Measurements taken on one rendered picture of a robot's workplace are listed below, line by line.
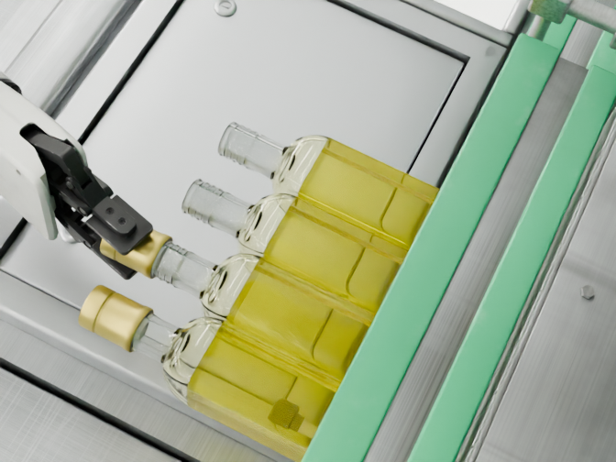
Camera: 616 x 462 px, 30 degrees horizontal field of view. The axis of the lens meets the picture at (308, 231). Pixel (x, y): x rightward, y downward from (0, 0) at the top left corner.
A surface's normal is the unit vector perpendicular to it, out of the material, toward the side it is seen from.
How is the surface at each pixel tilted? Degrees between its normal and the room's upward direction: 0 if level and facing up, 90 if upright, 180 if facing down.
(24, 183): 74
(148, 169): 90
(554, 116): 90
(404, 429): 90
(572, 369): 90
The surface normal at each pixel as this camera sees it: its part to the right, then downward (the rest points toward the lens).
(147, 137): 0.09, -0.45
